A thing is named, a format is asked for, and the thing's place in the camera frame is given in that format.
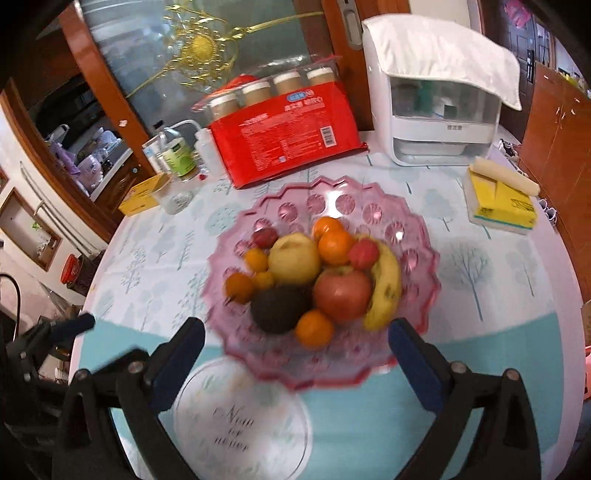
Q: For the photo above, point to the white blue carton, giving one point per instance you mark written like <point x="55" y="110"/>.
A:
<point x="150" y="154"/>

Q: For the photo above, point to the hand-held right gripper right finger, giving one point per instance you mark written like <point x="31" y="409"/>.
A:
<point x="411" y="364"/>

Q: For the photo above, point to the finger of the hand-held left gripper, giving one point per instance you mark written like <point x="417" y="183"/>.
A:
<point x="122" y="360"/>
<point x="74" y="325"/>

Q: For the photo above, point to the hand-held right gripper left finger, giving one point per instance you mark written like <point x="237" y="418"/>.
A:
<point x="180" y="364"/>

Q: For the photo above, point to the small tangerine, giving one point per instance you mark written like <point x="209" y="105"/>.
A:
<point x="238" y="286"/>
<point x="256" y="260"/>
<point x="264" y="280"/>

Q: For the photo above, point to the yellow tissue box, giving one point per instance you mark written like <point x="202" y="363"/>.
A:
<point x="503" y="203"/>

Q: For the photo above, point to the green label bottle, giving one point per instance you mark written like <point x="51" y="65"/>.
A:
<point x="178" y="159"/>

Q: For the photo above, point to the dark entrance door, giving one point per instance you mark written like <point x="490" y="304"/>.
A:
<point x="526" y="41"/>

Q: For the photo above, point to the white squeeze bottle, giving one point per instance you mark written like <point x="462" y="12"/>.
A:
<point x="210" y="152"/>

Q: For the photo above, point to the red paper cup package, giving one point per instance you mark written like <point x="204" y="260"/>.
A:
<point x="286" y="143"/>

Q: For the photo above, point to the yellow pear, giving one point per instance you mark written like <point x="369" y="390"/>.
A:
<point x="293" y="258"/>

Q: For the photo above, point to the red apple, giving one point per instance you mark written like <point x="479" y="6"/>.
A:
<point x="341" y="295"/>

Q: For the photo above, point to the wooden cabinet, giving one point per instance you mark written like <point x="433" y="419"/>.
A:
<point x="563" y="152"/>

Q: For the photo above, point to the clear glass cup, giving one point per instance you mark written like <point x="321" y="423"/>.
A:
<point x="175" y="201"/>

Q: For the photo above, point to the spotted yellow banana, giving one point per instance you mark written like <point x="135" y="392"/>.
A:
<point x="385" y="295"/>

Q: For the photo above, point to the orange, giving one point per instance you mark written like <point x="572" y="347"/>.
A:
<point x="315" y="328"/>
<point x="328" y="226"/>
<point x="337" y="249"/>

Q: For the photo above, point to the wooden picture frame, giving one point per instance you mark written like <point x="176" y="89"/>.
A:
<point x="27" y="221"/>

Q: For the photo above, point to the small red plum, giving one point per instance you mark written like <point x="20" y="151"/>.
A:
<point x="262" y="237"/>
<point x="364" y="254"/>

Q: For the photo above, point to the dark avocado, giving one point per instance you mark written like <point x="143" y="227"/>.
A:
<point x="279" y="309"/>

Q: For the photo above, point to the white countertop appliance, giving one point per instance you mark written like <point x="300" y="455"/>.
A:
<point x="378" y="115"/>

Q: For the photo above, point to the pink stool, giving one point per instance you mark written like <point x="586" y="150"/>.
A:
<point x="587" y="369"/>

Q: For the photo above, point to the white round plate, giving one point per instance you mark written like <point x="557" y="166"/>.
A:
<point x="240" y="415"/>

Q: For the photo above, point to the gold door ornament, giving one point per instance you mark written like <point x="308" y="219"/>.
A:
<point x="203" y="46"/>

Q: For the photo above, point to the white cloth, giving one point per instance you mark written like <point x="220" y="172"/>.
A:
<point x="438" y="50"/>

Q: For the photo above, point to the pink glass bowl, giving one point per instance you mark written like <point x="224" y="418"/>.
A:
<point x="406" y="240"/>

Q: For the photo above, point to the frosted glass door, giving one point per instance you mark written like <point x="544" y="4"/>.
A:
<point x="115" y="69"/>

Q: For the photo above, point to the yellow flat box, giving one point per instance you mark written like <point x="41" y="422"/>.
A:
<point x="138" y="196"/>

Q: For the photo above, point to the purple plastic bag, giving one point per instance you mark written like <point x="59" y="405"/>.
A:
<point x="87" y="161"/>

